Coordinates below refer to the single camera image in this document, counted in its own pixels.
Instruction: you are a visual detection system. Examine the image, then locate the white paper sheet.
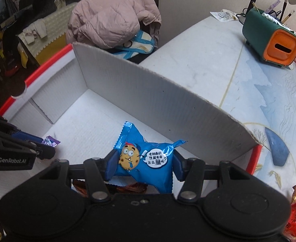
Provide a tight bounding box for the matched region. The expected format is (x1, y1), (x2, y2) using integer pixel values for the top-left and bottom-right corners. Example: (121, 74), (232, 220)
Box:
(210, 9), (239, 22)

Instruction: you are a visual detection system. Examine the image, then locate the sofa with beige cover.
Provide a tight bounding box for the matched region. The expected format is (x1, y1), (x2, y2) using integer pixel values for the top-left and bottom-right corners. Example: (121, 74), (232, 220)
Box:
(0, 2), (78, 66)

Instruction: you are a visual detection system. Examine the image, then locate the pink padded jacket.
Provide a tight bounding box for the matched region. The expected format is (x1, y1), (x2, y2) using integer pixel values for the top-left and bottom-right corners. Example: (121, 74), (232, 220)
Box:
(66, 0), (162, 50)

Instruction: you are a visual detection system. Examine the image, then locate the orange and green tissue box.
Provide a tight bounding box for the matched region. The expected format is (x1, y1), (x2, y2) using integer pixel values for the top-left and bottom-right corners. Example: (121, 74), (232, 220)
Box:
(242, 7), (296, 69)

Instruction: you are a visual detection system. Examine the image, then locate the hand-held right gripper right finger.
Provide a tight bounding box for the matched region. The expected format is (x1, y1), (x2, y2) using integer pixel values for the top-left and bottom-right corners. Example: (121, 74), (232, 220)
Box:
(172, 152), (252, 202)

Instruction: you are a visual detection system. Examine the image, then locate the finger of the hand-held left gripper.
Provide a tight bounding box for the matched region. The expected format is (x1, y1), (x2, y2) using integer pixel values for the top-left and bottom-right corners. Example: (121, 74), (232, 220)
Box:
(0, 113), (44, 144)
(0, 128), (56, 160)

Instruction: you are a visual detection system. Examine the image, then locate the blue cookie snack packet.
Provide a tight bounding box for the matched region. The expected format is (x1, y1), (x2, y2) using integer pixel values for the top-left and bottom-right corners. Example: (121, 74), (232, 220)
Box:
(114, 121), (188, 195)

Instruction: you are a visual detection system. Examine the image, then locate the red and white cardboard box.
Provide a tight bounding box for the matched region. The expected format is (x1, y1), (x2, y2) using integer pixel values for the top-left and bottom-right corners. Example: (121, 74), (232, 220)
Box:
(0, 43), (262, 202)

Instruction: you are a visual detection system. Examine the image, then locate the blue and white bag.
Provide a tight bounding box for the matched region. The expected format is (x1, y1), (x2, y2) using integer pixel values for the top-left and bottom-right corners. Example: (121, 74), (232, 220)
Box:
(112, 29), (156, 59)

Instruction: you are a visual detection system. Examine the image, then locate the small purple candy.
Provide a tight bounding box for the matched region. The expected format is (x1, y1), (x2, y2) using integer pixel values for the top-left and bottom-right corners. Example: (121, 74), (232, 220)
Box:
(42, 136), (61, 147)

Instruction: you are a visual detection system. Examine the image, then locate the dark red foil snack packet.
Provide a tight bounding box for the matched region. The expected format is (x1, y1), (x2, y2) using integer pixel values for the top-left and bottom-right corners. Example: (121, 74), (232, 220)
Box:
(72, 179), (148, 195)

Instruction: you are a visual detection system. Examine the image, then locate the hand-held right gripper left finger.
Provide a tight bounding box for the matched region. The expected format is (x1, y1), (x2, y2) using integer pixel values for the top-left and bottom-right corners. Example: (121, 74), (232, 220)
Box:
(38, 151), (118, 203)

